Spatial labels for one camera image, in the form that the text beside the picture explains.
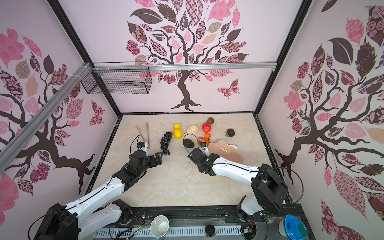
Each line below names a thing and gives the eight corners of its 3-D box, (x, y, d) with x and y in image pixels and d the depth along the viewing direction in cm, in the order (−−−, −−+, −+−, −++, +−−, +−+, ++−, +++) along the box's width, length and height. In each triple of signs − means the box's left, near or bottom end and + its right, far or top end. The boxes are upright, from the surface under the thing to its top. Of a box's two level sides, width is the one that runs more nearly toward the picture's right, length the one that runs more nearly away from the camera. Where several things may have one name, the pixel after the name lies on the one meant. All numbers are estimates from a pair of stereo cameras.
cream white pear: (185, 133, 107) (184, 130, 105) (185, 128, 111) (185, 125, 108) (198, 133, 107) (198, 130, 105) (198, 128, 111) (198, 125, 108)
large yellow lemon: (173, 139, 104) (172, 137, 102) (174, 130, 109) (173, 128, 107) (182, 139, 104) (182, 137, 102) (183, 130, 109) (182, 128, 107)
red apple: (202, 133, 109) (202, 128, 105) (202, 127, 113) (202, 122, 109) (210, 133, 109) (211, 128, 105) (210, 127, 113) (210, 122, 109)
